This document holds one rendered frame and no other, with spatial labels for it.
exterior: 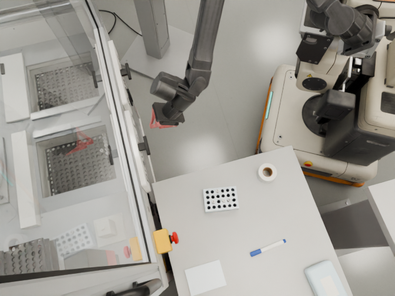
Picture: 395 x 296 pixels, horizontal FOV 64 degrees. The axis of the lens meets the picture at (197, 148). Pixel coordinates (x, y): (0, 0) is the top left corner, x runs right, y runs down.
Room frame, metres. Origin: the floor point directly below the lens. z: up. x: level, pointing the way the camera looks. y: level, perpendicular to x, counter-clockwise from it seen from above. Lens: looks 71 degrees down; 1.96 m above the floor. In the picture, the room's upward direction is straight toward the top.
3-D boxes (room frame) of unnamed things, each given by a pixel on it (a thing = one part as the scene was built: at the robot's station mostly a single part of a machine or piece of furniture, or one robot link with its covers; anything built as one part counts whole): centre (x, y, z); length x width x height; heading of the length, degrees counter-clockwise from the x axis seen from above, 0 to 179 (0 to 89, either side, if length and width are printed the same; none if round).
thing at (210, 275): (-0.07, -0.03, 0.77); 0.13 x 0.09 x 0.02; 106
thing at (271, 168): (0.30, -0.27, 0.78); 0.07 x 0.07 x 0.04
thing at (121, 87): (0.67, 0.30, 0.87); 0.29 x 0.02 x 0.11; 16
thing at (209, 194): (0.20, -0.09, 0.78); 0.12 x 0.08 x 0.04; 96
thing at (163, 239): (0.05, 0.11, 0.88); 0.07 x 0.05 x 0.07; 16
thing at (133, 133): (0.36, 0.22, 0.87); 0.29 x 0.02 x 0.11; 16
